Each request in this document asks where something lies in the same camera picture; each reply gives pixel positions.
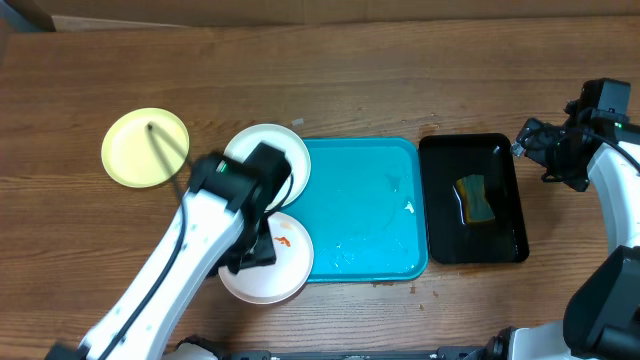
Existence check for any white plate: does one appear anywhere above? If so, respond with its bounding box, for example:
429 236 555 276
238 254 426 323
224 124 311 210
218 212 314 305

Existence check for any green yellow scrub sponge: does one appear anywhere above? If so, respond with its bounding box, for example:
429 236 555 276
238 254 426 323
454 174 495 224

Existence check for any yellow green rimmed plate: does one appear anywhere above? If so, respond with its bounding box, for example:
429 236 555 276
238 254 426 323
101 108 190 188

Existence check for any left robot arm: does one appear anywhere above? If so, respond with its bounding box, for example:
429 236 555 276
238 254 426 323
45 142 292 360

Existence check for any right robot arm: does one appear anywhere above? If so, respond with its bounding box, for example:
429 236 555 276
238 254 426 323
469 78 639 360

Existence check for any teal plastic tray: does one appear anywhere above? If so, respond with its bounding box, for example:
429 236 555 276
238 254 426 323
284 137 428 283

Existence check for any black plastic tray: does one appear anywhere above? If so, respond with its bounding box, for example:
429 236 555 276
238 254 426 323
418 133 529 265

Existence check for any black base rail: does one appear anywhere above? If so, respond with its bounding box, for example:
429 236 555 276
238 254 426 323
220 346 486 360

